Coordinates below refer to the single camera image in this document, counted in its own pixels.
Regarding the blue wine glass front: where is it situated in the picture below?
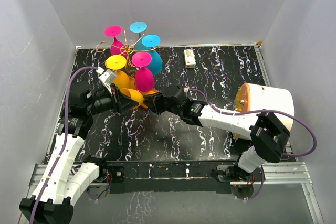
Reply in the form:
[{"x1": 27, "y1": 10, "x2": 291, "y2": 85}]
[{"x1": 142, "y1": 34, "x2": 163, "y2": 74}]

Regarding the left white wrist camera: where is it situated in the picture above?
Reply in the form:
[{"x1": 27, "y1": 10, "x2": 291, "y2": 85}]
[{"x1": 96, "y1": 67, "x2": 117, "y2": 93}]

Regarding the small white box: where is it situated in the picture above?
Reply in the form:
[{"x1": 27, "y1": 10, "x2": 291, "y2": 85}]
[{"x1": 184, "y1": 49, "x2": 196, "y2": 68}]

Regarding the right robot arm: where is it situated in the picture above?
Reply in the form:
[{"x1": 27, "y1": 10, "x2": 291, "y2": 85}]
[{"x1": 144, "y1": 83, "x2": 294, "y2": 181}]

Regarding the gold wire glass rack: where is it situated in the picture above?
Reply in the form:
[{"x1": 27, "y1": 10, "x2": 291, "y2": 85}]
[{"x1": 95, "y1": 31, "x2": 161, "y2": 109}]

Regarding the black front mounting rail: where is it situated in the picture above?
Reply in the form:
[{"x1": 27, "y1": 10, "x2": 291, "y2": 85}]
[{"x1": 86, "y1": 159, "x2": 254, "y2": 195}]

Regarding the blue wine glass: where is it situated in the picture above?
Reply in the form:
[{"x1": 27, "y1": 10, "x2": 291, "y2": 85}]
[
  {"x1": 142, "y1": 34, "x2": 163, "y2": 74},
  {"x1": 130, "y1": 21, "x2": 148, "y2": 51}
]

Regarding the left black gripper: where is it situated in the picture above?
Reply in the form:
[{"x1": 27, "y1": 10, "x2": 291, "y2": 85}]
[{"x1": 86, "y1": 83, "x2": 140, "y2": 116}]

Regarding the orange wine glass front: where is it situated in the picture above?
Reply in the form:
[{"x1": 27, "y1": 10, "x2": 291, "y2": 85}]
[{"x1": 105, "y1": 55, "x2": 136, "y2": 90}]

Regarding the pink wine glass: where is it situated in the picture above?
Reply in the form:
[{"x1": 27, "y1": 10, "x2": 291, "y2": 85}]
[
  {"x1": 104, "y1": 25, "x2": 127, "y2": 58},
  {"x1": 132, "y1": 52, "x2": 154, "y2": 92}
]

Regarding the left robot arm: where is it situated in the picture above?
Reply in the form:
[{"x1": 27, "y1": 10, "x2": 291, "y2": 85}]
[{"x1": 19, "y1": 82, "x2": 142, "y2": 223}]

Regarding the white bucket orange lid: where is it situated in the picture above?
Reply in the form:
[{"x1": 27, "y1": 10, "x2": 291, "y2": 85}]
[{"x1": 235, "y1": 82, "x2": 295, "y2": 138}]

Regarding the orange wine glass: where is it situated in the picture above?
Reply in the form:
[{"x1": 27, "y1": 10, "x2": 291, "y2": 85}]
[
  {"x1": 105, "y1": 55, "x2": 136, "y2": 90},
  {"x1": 120, "y1": 88, "x2": 148, "y2": 110}
]

